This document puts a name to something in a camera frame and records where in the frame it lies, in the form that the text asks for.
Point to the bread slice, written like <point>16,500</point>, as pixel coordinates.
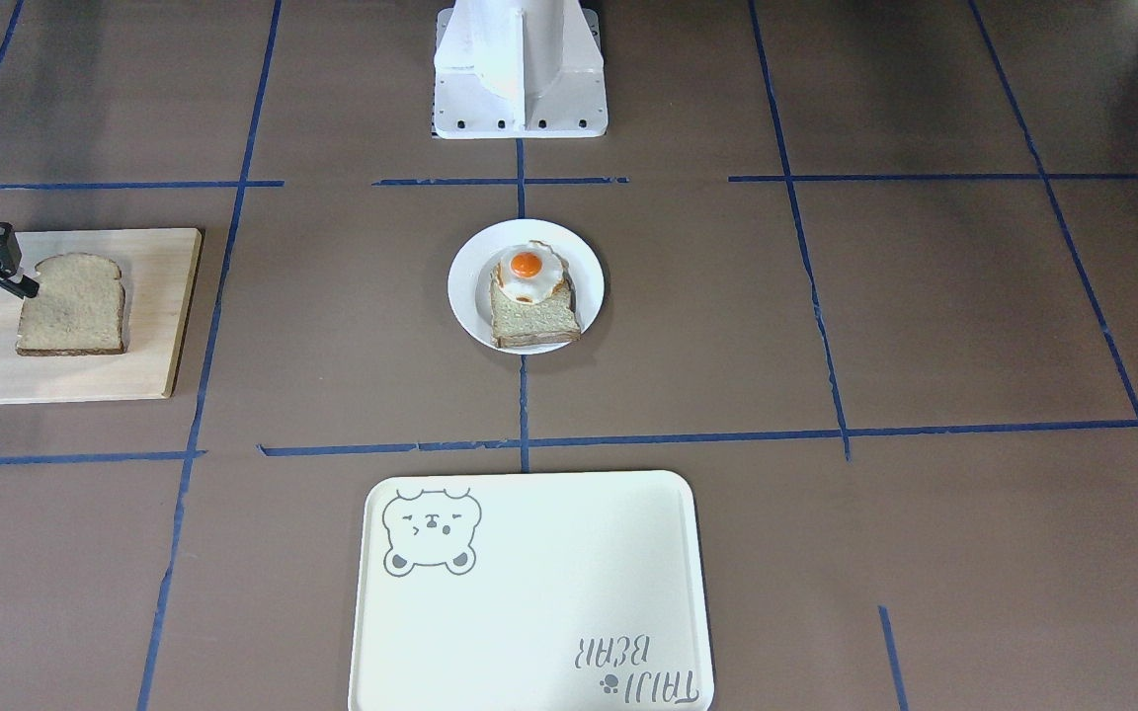
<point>78,311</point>
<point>516,324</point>

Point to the bread slice on plate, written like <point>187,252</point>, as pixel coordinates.
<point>516,324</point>

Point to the wooden cutting board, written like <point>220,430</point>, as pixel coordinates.
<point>158,272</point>

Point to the fried egg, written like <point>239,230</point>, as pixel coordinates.
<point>529,273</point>

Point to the cream bear tray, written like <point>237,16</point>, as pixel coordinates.
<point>531,591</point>

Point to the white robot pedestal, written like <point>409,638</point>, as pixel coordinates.
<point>519,70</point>

